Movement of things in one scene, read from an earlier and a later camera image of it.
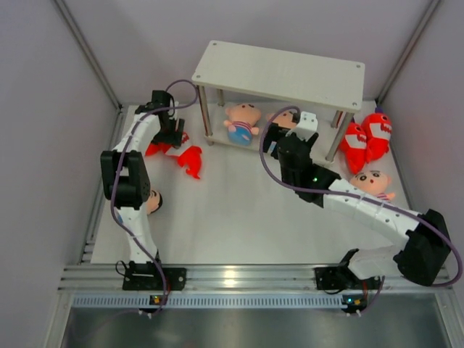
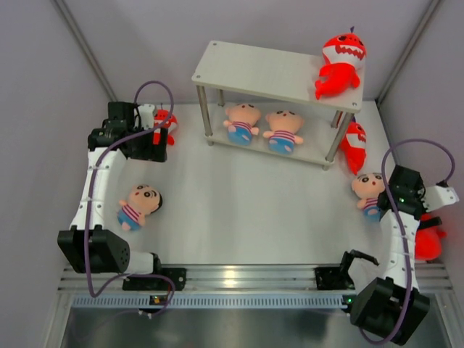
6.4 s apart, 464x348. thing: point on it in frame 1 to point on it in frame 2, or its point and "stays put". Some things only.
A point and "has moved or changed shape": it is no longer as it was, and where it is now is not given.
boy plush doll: x=242 y=118 stays put
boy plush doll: x=375 y=182 stays put
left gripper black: x=175 y=138 to x=156 y=153
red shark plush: x=353 y=145 stays put
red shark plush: x=377 y=130 to x=343 y=56
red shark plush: x=190 y=158 has moved or changed shape
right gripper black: x=274 y=135 to x=430 y=221
